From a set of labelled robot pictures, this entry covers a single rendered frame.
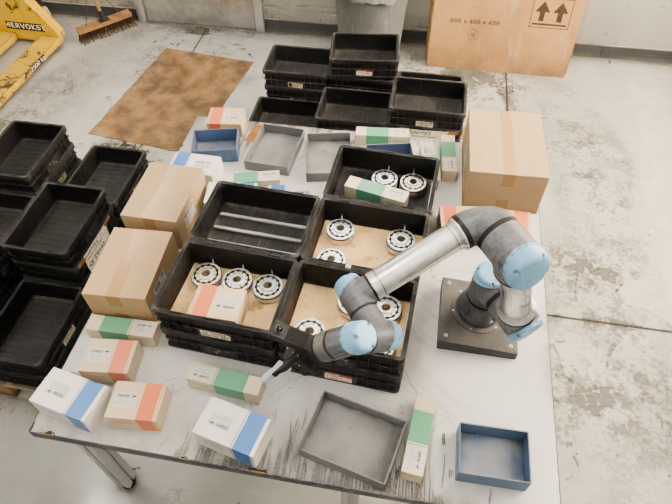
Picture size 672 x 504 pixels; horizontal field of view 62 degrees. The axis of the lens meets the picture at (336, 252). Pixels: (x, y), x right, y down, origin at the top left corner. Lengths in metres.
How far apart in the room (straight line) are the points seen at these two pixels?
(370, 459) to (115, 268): 1.06
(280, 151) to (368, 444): 1.39
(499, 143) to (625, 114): 2.09
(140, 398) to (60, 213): 1.29
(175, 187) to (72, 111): 2.24
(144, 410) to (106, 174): 1.66
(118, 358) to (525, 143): 1.72
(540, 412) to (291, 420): 0.78
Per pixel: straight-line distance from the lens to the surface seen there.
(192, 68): 4.59
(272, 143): 2.65
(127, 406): 1.88
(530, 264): 1.39
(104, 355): 1.99
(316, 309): 1.87
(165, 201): 2.24
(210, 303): 1.83
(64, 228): 2.84
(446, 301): 2.00
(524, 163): 2.34
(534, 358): 2.02
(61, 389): 1.97
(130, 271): 2.05
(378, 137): 2.59
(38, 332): 2.81
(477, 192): 2.33
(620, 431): 2.83
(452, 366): 1.94
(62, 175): 3.25
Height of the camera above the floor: 2.38
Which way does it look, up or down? 50 degrees down
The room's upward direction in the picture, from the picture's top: 1 degrees counter-clockwise
